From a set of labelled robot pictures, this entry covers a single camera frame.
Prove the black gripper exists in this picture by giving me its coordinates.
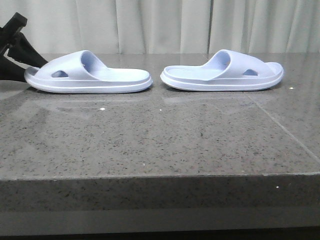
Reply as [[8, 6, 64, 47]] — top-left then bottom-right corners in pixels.
[[0, 12, 48, 82]]

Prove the light blue slipper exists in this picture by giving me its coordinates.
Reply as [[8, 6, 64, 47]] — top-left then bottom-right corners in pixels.
[[160, 49, 284, 92], [24, 50, 153, 94]]

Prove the white pleated curtain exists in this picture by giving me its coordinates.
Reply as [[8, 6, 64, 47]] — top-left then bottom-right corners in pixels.
[[0, 0, 320, 54]]

